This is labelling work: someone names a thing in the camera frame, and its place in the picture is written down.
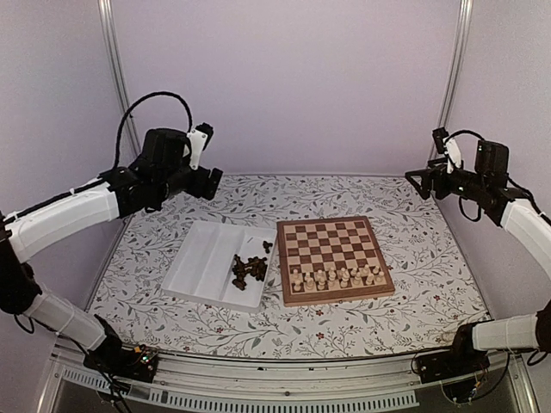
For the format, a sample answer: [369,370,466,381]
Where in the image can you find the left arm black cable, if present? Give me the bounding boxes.
[112,91,193,169]

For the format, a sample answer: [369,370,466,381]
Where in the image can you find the right aluminium frame post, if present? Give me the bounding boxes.
[430,0,474,160]

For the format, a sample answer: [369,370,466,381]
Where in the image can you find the floral patterned table mat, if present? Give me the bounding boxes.
[90,176,489,361]

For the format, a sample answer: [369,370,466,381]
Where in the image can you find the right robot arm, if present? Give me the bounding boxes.
[405,139,550,375]

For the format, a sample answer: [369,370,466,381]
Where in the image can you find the wooden chess board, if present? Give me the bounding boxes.
[276,216,395,307]

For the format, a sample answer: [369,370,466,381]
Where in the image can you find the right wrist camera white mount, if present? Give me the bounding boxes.
[432,127,463,174]

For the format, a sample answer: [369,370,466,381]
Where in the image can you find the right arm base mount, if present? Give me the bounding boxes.
[411,350,490,404]

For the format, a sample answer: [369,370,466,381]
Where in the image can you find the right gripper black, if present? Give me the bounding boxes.
[406,157,488,202]

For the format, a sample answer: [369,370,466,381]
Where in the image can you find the pile of dark chess pieces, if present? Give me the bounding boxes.
[232,237,274,291]

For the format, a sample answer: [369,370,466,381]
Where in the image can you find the white plastic compartment tray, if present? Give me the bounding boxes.
[161,220,277,313]

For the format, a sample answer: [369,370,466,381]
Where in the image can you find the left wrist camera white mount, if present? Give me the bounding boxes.
[187,122,214,170]

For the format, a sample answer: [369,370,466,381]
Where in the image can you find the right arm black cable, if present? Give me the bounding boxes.
[447,129,544,220]

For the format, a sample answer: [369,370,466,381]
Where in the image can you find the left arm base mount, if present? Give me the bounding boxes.
[84,315,158,383]

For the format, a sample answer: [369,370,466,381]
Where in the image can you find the front aluminium rail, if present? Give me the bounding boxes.
[37,340,542,412]

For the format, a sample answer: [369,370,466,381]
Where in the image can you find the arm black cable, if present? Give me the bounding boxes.
[447,129,544,220]
[112,91,193,169]

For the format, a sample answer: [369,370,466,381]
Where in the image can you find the left aluminium frame post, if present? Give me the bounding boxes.
[96,0,143,151]

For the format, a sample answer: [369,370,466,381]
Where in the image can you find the light chess king piece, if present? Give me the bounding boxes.
[327,272,338,290]

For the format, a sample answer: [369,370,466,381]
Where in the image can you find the light chess bishop piece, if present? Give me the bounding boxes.
[304,277,316,292]

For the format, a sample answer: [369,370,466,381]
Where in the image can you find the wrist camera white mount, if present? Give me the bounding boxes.
[432,127,463,174]
[187,122,214,170]

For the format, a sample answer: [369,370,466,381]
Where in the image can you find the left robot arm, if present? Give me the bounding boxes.
[1,123,222,373]

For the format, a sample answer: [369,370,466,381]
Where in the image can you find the aluminium frame post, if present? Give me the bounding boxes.
[430,0,474,160]
[96,0,143,151]

